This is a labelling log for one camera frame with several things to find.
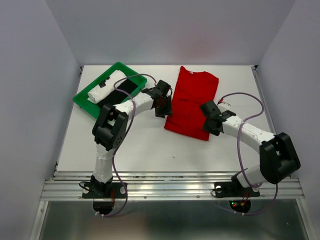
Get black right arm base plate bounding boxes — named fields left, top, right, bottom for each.
left=211, top=181, right=260, bottom=198

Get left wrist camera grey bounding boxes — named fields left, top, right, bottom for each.
left=155, top=79, right=173, bottom=97

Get red t shirt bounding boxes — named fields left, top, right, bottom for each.
left=164, top=66, right=219, bottom=141

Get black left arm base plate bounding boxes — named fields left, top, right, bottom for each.
left=79, top=181, right=127, bottom=199

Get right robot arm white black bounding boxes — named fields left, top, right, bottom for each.
left=203, top=110, right=301, bottom=195

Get aluminium frame rails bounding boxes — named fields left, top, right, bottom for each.
left=29, top=64, right=313, bottom=240

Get green plastic tray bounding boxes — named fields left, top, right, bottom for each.
left=73, top=62, right=147, bottom=119

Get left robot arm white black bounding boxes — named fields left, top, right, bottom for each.
left=89, top=88, right=172, bottom=197

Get black rolled t shirt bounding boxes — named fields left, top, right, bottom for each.
left=97, top=79, right=139, bottom=108

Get white rolled t shirt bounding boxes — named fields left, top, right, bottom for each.
left=87, top=70, right=126, bottom=104

